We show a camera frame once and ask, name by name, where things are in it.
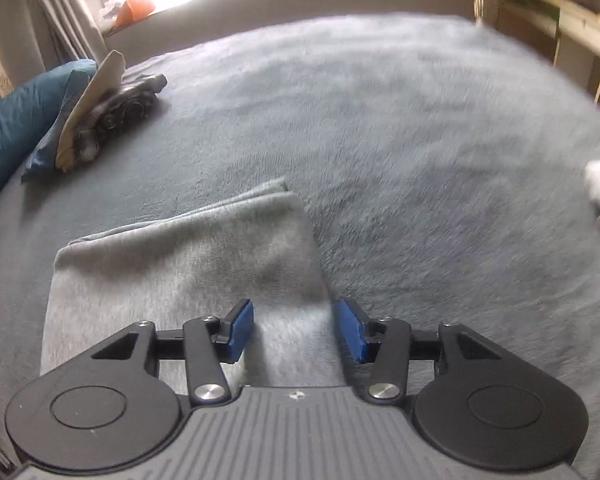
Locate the grey bed blanket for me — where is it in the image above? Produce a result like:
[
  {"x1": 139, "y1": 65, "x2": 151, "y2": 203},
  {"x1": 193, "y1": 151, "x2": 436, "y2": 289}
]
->
[{"x1": 0, "y1": 12, "x2": 600, "y2": 480}]

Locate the orange bag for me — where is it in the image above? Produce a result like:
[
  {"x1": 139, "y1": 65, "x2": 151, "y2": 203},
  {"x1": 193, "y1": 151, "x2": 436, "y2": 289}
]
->
[{"x1": 115, "y1": 0, "x2": 156, "y2": 26}]

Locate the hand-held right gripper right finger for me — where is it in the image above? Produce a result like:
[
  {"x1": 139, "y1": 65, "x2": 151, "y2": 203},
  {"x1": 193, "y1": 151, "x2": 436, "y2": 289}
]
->
[{"x1": 332, "y1": 299, "x2": 503, "y2": 403}]

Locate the dark patterned cloth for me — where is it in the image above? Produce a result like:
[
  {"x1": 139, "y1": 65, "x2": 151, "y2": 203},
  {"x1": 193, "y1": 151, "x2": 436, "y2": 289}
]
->
[{"x1": 77, "y1": 72, "x2": 168, "y2": 163}]

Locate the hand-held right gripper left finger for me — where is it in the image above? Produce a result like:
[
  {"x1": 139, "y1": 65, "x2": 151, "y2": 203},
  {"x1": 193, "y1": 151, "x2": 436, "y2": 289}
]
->
[{"x1": 91, "y1": 298, "x2": 255, "y2": 406}]

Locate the teal duvet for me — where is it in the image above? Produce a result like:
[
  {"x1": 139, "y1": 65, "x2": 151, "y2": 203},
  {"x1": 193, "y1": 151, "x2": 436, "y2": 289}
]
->
[{"x1": 0, "y1": 59, "x2": 97, "y2": 216}]

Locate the grey curtain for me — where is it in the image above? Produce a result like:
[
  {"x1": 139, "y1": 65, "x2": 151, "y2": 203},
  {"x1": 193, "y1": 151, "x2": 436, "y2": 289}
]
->
[{"x1": 22, "y1": 0, "x2": 111, "y2": 68}]

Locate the cream wooden desk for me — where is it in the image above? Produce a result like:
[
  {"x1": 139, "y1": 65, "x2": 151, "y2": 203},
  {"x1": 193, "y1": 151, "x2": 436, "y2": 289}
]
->
[{"x1": 497, "y1": 0, "x2": 600, "y2": 98}]

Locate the grey sweatshirt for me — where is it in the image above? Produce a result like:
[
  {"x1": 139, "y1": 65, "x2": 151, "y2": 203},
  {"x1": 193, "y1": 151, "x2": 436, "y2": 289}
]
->
[{"x1": 40, "y1": 177, "x2": 353, "y2": 396}]

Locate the cream bedpost finial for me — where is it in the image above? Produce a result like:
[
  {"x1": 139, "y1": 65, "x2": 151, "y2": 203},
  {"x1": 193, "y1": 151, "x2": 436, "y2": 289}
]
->
[{"x1": 474, "y1": 0, "x2": 501, "y2": 26}]

